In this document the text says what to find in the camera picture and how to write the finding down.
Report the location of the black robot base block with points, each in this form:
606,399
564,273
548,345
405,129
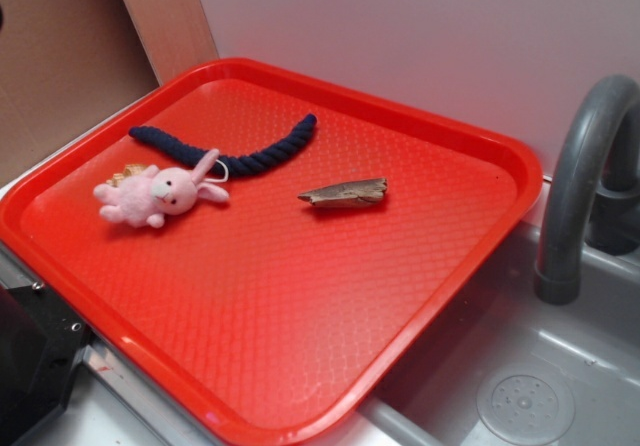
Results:
42,343

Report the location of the brown wood chip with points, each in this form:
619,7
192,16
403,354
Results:
352,194

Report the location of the red plastic tray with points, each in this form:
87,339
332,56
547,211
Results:
239,106

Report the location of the pink plush bunny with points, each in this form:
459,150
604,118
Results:
147,198

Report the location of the small tan wooden piece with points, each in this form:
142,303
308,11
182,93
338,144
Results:
128,171

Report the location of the grey plastic toy sink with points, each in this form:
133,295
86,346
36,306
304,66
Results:
500,356

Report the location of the light wooden board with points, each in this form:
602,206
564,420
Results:
175,35

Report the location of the grey toy faucet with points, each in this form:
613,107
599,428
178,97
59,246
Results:
594,195

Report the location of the brown cardboard panel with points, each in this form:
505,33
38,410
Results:
66,65

